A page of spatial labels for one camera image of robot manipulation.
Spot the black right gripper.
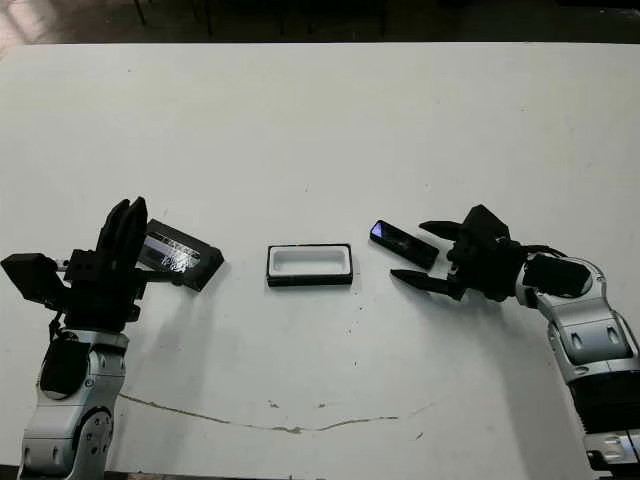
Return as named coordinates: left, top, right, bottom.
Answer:
left=389, top=219, right=526, bottom=304

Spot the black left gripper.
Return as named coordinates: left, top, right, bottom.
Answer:
left=47, top=196, right=184, bottom=334

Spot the slim black handheld camera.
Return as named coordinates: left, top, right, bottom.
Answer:
left=368, top=218, right=441, bottom=267

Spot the black box lid with window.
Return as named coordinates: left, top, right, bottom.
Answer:
left=137, top=218, right=225, bottom=293

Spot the black box base white insert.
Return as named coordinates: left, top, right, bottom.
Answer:
left=266, top=242, right=357, bottom=289

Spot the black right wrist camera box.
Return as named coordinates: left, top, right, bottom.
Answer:
left=462, top=203, right=512, bottom=244

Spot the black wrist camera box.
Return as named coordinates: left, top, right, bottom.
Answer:
left=462, top=203, right=512, bottom=244
left=0, top=253, right=69, bottom=306

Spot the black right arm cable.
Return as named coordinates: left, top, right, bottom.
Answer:
left=509, top=239, right=566, bottom=259

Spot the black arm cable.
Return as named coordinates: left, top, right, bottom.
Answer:
left=34, top=307, right=69, bottom=391
left=509, top=239, right=566, bottom=259

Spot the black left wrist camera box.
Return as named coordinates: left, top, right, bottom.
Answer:
left=0, top=253, right=69, bottom=306

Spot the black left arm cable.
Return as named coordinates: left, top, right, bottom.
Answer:
left=34, top=307, right=69, bottom=391

